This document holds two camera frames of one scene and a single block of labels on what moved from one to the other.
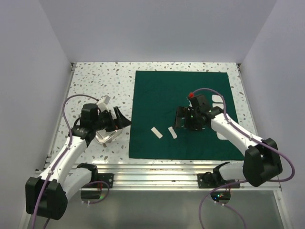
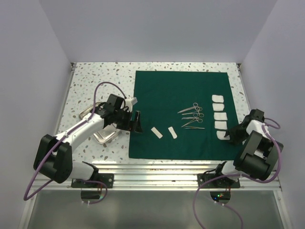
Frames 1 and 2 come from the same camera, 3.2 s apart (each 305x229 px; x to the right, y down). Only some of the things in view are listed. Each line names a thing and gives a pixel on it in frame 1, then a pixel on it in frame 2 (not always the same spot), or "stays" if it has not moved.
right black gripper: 182,112 → 235,140
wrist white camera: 102,103 → 130,102
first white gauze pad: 217,98 stays
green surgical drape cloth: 157,96 stays
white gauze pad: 220,137 stays
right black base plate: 202,184 stays
